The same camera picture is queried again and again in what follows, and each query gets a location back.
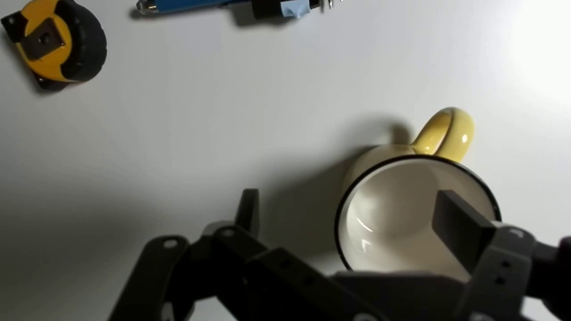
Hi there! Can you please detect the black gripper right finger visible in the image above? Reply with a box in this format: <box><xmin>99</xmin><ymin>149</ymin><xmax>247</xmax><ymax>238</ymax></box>
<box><xmin>433</xmin><ymin>190</ymin><xmax>571</xmax><ymax>321</ymax></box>

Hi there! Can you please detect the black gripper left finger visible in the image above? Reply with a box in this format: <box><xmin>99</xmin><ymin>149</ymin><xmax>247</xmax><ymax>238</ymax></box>
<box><xmin>110</xmin><ymin>188</ymin><xmax>390</xmax><ymax>321</ymax></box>

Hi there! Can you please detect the yellow enamel mug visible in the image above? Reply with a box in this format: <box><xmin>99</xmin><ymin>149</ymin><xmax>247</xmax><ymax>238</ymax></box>
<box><xmin>335</xmin><ymin>106</ymin><xmax>504</xmax><ymax>283</ymax></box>

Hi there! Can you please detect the yellow black tape measure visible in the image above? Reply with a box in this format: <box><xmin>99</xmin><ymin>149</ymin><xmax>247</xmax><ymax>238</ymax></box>
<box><xmin>0</xmin><ymin>0</ymin><xmax>110</xmax><ymax>93</ymax></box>

